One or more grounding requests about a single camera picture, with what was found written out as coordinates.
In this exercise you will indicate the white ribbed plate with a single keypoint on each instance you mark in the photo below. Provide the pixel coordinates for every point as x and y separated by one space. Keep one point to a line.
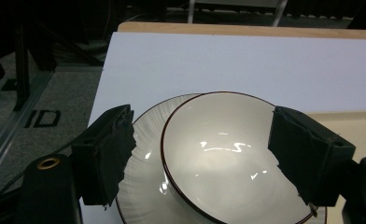
143 183

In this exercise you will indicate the black metal stand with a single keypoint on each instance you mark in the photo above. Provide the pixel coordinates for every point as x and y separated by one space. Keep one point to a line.
24 62

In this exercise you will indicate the white metal stand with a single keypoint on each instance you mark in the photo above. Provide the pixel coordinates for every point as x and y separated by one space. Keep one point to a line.
279 12

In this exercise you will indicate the white bowl with dark rim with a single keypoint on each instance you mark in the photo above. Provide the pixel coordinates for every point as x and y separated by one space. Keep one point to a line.
221 161

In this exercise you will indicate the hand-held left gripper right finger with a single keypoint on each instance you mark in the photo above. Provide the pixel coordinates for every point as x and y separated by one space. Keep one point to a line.
308 155

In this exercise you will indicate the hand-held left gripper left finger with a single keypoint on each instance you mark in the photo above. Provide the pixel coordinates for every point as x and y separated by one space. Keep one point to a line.
101 155

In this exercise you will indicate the beige tray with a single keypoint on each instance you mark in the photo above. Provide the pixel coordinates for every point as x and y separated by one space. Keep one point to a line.
349 124

